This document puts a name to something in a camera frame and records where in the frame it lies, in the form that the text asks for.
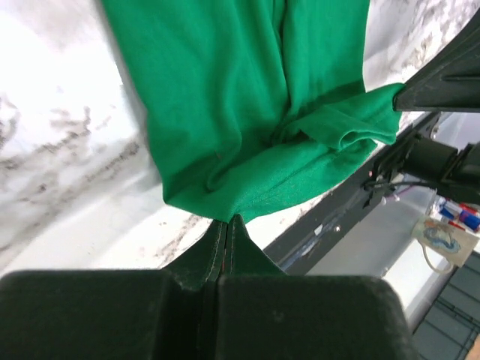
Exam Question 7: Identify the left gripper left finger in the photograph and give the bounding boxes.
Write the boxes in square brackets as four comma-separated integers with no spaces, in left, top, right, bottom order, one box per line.
[1,221,227,359]

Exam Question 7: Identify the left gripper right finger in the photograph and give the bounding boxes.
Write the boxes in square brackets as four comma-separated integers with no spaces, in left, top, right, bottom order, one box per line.
[215,216,416,359]

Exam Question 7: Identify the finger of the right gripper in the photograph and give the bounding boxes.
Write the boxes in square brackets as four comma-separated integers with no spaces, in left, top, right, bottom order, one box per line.
[393,13,480,113]

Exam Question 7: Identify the green t shirt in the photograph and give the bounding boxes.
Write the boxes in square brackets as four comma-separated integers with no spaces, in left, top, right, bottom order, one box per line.
[102,1,401,222]

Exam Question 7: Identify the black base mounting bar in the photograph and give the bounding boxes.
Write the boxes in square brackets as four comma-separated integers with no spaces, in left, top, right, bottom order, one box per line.
[264,112,441,275]

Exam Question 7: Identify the red blue marker pens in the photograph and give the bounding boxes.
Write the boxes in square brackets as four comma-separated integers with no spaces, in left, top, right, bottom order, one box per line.
[438,197,479,233]

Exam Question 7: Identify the white mug with drawing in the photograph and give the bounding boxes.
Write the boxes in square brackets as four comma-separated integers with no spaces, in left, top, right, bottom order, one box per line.
[411,215,479,275]

